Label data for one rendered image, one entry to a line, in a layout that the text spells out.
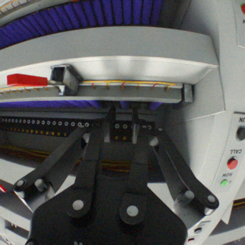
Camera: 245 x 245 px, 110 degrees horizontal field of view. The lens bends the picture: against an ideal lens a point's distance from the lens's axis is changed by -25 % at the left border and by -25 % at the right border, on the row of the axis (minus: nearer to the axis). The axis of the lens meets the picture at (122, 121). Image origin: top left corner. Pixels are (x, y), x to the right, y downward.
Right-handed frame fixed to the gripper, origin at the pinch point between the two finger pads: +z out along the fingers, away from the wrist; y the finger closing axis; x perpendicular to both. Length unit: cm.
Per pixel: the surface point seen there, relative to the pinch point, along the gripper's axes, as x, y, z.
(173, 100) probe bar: 3.8, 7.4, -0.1
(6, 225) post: -47, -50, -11
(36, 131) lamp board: -8.3, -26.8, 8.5
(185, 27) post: 16.5, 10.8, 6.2
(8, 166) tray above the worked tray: -7.9, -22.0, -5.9
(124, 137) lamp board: -8.1, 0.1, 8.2
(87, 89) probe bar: 5.0, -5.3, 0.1
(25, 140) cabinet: -15.1, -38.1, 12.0
